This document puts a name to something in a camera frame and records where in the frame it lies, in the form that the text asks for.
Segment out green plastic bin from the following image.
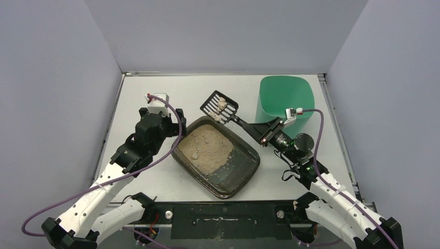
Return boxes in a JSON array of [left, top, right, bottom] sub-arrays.
[[255, 76, 315, 123]]

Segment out black slotted litter scoop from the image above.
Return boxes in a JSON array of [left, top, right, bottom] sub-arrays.
[[200, 90, 248, 127]]

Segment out litter clumps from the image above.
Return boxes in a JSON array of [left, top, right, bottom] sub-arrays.
[[207, 97, 228, 122]]

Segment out dark plastic litter tray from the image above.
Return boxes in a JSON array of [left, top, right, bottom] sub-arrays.
[[172, 117, 260, 199]]

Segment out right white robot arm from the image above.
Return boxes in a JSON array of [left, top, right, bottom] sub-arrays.
[[237, 118, 404, 248]]

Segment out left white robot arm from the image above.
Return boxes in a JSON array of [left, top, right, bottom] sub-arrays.
[[42, 107, 186, 248]]

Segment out beige cat litter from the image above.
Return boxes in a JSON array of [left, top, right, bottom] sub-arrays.
[[178, 124, 235, 175]]

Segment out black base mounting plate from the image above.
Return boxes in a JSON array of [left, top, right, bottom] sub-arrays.
[[133, 200, 318, 240]]

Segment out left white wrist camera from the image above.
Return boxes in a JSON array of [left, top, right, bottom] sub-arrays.
[[144, 93, 170, 117]]

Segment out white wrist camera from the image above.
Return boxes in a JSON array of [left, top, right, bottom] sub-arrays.
[[283, 108, 304, 127], [144, 93, 170, 117]]

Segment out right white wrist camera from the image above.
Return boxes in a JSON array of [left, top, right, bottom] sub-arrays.
[[283, 108, 304, 127]]

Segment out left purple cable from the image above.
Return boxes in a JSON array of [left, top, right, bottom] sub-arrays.
[[21, 94, 184, 237]]

